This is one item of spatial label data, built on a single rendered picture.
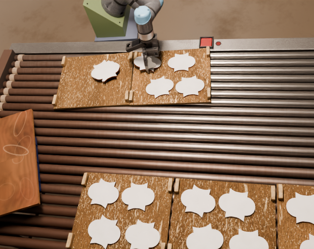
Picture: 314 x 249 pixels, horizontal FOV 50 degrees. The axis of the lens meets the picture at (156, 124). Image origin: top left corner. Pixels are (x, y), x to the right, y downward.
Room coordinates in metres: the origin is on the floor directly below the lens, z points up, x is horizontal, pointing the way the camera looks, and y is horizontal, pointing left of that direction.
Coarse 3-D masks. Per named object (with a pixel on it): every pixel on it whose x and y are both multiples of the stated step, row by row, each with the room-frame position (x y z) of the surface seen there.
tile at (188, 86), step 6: (186, 78) 1.07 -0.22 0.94; (192, 78) 1.05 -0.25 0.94; (180, 84) 1.04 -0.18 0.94; (186, 84) 1.03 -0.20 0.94; (192, 84) 1.02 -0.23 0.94; (198, 84) 1.00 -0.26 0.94; (180, 90) 1.00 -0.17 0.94; (186, 90) 0.99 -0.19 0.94; (192, 90) 0.98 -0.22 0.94; (198, 90) 0.97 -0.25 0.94
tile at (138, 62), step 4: (140, 56) 1.28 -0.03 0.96; (148, 56) 1.28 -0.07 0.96; (152, 56) 1.27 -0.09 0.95; (136, 60) 1.26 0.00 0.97; (140, 60) 1.26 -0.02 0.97; (152, 60) 1.24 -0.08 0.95; (156, 60) 1.24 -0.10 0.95; (136, 64) 1.23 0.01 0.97; (140, 64) 1.23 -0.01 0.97; (156, 64) 1.21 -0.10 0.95; (160, 64) 1.21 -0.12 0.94; (140, 68) 1.20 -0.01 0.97; (144, 68) 1.20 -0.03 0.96; (152, 68) 1.19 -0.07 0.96; (156, 68) 1.19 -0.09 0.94
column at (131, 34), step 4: (132, 8) 1.79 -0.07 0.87; (132, 12) 1.76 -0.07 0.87; (132, 16) 1.72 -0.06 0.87; (128, 20) 1.70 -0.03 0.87; (132, 20) 1.69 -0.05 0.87; (128, 24) 1.66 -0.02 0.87; (132, 24) 1.65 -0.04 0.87; (128, 28) 1.63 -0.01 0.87; (132, 28) 1.62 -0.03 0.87; (136, 28) 1.61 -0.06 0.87; (128, 32) 1.60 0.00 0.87; (132, 32) 1.58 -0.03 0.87; (136, 32) 1.57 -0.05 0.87; (128, 36) 1.56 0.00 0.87; (132, 36) 1.55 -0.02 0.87; (136, 36) 1.54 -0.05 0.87; (96, 40) 1.61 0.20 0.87; (100, 40) 1.60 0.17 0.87; (104, 40) 1.59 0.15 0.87; (108, 40) 1.58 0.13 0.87; (112, 40) 1.57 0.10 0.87; (116, 40) 1.57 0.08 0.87; (120, 40) 1.56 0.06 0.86; (124, 40) 1.55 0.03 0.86; (128, 40) 1.54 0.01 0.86; (132, 40) 1.53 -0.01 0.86
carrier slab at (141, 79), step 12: (204, 48) 1.23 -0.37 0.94; (168, 60) 1.22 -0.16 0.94; (204, 60) 1.15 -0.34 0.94; (144, 72) 1.20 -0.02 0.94; (156, 72) 1.17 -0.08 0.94; (168, 72) 1.15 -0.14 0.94; (180, 72) 1.12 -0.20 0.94; (192, 72) 1.10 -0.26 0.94; (204, 72) 1.07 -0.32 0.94; (132, 84) 1.14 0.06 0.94; (144, 84) 1.12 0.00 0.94; (204, 84) 1.00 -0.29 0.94; (144, 96) 1.04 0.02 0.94; (168, 96) 1.00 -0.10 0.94; (180, 96) 0.97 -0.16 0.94; (192, 96) 0.95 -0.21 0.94; (204, 96) 0.93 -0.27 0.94
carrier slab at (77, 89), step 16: (80, 64) 1.39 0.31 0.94; (96, 64) 1.36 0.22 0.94; (128, 64) 1.28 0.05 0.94; (64, 80) 1.31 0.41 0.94; (80, 80) 1.28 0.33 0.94; (96, 80) 1.24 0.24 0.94; (112, 80) 1.21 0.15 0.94; (128, 80) 1.18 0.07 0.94; (64, 96) 1.20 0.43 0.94; (80, 96) 1.17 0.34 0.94; (96, 96) 1.14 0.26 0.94; (112, 96) 1.10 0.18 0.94
